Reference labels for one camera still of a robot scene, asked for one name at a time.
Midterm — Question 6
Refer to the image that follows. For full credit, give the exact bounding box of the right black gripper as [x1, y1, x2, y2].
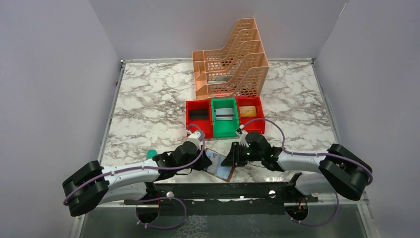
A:
[221, 141, 263, 167]

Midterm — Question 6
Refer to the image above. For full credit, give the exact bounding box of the silver VIP card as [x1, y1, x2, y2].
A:
[206, 149, 226, 166]
[214, 108, 234, 120]

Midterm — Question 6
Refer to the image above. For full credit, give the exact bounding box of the brown leather card holder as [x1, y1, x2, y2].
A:
[205, 165, 234, 182]

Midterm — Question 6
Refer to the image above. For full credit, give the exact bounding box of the green plastic bin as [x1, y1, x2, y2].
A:
[210, 98, 239, 138]

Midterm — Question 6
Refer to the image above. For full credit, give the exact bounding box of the red bin with gold card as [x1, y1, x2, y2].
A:
[236, 97, 265, 134]

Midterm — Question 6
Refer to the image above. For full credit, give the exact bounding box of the red bin with black card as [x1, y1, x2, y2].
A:
[186, 100, 213, 139]

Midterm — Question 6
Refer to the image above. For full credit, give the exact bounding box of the peach plastic file organizer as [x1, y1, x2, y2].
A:
[192, 18, 269, 100]

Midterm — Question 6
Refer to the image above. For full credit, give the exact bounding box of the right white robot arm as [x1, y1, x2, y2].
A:
[221, 129, 372, 202]

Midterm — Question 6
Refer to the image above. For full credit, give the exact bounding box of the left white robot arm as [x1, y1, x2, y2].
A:
[62, 141, 212, 217]

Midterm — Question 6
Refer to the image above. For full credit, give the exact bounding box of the black card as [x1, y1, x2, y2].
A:
[189, 110, 209, 120]

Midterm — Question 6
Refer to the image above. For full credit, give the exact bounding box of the gold card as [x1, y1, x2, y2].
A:
[239, 106, 257, 118]

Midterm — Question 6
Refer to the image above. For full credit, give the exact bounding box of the green eraser block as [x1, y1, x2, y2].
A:
[146, 149, 157, 159]

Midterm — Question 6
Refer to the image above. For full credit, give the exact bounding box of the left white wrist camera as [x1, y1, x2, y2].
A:
[187, 130, 204, 149]

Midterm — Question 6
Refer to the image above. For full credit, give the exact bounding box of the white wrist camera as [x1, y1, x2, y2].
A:
[187, 130, 204, 149]
[235, 125, 249, 147]

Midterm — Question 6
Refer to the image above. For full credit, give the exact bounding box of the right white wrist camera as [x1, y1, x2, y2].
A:
[235, 125, 249, 147]

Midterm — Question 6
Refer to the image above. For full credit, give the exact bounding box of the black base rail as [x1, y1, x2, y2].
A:
[124, 182, 318, 216]

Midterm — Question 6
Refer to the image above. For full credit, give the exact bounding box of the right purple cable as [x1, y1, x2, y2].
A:
[238, 118, 374, 227]

